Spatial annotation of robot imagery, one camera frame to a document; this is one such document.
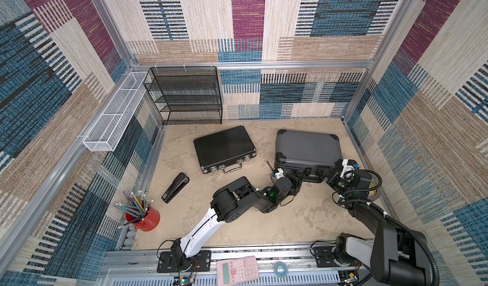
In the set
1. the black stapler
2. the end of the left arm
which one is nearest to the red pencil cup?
the black stapler

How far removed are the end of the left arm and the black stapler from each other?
43 cm

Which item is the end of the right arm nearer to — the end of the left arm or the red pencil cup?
the end of the left arm

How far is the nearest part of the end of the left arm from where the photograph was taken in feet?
2.50

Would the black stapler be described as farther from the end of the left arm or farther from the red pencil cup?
the end of the left arm

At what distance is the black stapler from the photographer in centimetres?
89

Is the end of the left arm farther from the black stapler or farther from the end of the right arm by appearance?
the black stapler
